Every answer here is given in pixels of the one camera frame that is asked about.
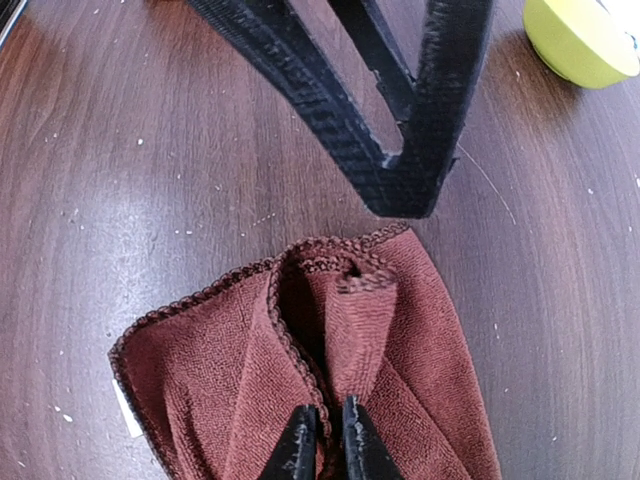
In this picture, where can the brown towel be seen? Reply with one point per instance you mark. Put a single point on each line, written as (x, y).
(214, 378)

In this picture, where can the green plastic bowl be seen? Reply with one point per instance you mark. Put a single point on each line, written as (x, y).
(581, 42)

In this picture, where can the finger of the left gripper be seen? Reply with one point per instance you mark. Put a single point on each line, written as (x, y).
(427, 105)

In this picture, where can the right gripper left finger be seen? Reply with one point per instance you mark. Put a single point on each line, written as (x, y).
(293, 457)

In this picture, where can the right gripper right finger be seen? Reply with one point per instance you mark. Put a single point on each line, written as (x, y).
(367, 457)

